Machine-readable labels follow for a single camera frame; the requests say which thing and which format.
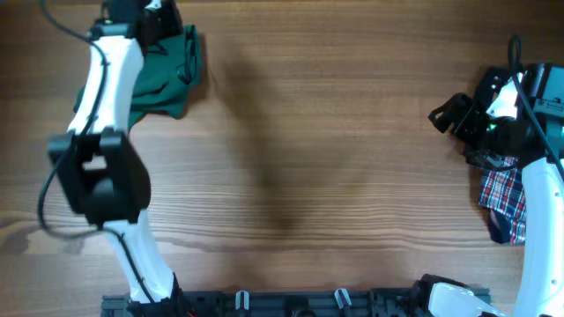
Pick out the green cloth garment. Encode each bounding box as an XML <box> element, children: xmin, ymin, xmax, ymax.
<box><xmin>67</xmin><ymin>25</ymin><xmax>204</xmax><ymax>134</ymax></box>

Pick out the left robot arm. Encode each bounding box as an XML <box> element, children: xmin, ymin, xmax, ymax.
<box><xmin>37</xmin><ymin>1</ymin><xmax>189</xmax><ymax>316</ymax></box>

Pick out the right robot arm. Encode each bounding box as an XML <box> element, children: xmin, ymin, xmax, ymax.
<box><xmin>428</xmin><ymin>63</ymin><xmax>563</xmax><ymax>316</ymax></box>

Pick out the red plaid cloth garment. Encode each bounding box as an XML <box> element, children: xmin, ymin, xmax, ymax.
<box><xmin>478</xmin><ymin>158</ymin><xmax>526</xmax><ymax>245</ymax></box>

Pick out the navy blue cloth garment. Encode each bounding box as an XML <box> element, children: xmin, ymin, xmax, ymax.
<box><xmin>487</xmin><ymin>210</ymin><xmax>512</xmax><ymax>245</ymax></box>

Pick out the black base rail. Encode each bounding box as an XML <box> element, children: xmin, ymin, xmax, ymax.
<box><xmin>100</xmin><ymin>288</ymin><xmax>490</xmax><ymax>317</ymax></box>

